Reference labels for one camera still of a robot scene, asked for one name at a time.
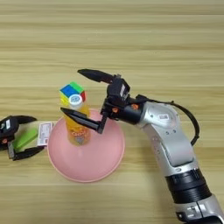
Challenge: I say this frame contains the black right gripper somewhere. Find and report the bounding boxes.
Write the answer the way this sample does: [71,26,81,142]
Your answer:
[59,68,146,135]

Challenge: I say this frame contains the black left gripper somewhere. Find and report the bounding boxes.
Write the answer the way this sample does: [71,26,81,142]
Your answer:
[0,115,46,162]

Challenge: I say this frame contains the green rectangular block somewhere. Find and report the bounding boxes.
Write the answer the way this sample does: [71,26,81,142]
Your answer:
[11,126,39,152]

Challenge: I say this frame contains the multicolour puzzle cube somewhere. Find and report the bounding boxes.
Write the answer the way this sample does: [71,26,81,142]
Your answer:
[59,80,88,107]

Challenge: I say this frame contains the orange juice bottle white cap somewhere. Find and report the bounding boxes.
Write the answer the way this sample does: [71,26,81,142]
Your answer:
[63,94,92,147]

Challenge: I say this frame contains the pink white card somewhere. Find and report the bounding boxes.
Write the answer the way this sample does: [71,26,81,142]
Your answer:
[36,122,53,147]

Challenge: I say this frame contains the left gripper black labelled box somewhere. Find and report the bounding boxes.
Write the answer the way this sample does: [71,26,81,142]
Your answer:
[0,116,20,138]

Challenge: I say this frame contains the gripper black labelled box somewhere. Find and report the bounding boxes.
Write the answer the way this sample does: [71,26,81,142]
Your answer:
[0,116,20,138]
[106,74,131,103]

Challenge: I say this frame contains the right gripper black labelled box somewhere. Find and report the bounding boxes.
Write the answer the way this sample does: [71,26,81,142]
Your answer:
[106,74,131,103]

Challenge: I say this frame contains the pink round plate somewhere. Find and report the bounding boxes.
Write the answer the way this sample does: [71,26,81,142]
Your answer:
[46,108,126,184]

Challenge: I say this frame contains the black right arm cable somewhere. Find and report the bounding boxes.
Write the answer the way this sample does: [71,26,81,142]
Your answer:
[135,94,201,146]

